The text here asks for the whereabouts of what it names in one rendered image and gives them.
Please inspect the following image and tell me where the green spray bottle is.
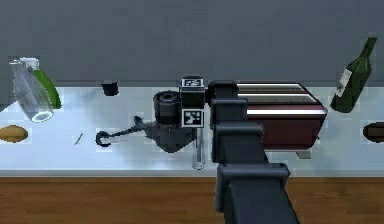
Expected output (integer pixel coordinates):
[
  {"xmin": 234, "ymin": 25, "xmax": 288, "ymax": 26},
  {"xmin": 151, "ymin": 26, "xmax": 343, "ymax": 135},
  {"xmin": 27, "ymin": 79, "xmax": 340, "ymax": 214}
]
[{"xmin": 20, "ymin": 57, "xmax": 63, "ymax": 110}]

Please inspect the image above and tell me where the small black cup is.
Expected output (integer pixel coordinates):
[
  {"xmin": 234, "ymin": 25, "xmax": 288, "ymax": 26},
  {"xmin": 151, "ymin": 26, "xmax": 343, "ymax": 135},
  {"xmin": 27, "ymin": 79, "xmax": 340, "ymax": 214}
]
[{"xmin": 100, "ymin": 80, "xmax": 120, "ymax": 98}]

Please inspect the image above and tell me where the clear glass bottle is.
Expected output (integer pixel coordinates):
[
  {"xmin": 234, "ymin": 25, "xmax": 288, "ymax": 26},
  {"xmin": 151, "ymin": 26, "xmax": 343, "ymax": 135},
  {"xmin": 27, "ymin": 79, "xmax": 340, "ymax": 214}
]
[{"xmin": 8, "ymin": 58, "xmax": 55, "ymax": 124}]

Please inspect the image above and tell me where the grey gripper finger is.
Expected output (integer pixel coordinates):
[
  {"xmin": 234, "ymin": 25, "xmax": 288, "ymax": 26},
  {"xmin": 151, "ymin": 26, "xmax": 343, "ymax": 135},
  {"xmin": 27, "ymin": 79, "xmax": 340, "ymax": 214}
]
[
  {"xmin": 95, "ymin": 129, "xmax": 148, "ymax": 148},
  {"xmin": 132, "ymin": 115, "xmax": 148, "ymax": 132}
]

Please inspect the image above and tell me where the dark brown bread loaf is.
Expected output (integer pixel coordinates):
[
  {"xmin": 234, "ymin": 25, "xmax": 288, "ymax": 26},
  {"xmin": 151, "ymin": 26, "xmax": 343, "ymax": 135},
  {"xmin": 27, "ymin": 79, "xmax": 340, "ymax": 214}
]
[{"xmin": 362, "ymin": 121, "xmax": 384, "ymax": 144}]

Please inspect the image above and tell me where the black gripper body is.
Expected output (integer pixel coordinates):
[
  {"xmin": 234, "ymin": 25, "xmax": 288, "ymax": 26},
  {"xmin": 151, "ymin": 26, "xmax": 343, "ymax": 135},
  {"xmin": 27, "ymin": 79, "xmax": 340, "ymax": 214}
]
[{"xmin": 143, "ymin": 89, "xmax": 198, "ymax": 154}]

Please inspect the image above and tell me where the brown potato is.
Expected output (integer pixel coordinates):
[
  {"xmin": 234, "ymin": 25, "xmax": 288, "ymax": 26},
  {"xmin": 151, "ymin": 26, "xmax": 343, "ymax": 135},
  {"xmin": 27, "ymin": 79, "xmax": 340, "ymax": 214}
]
[{"xmin": 0, "ymin": 124, "xmax": 30, "ymax": 144}]

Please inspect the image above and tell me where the dark green wine bottle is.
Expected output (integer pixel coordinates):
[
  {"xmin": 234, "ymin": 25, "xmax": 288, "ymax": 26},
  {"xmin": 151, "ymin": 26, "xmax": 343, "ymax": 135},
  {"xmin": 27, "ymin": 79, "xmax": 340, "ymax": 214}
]
[{"xmin": 329, "ymin": 35, "xmax": 379, "ymax": 114}]

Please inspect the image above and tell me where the dark red toaster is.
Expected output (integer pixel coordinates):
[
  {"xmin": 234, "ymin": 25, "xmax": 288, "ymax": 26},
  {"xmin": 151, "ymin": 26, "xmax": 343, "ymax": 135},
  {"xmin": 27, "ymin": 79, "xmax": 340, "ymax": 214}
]
[{"xmin": 235, "ymin": 81, "xmax": 328, "ymax": 160}]

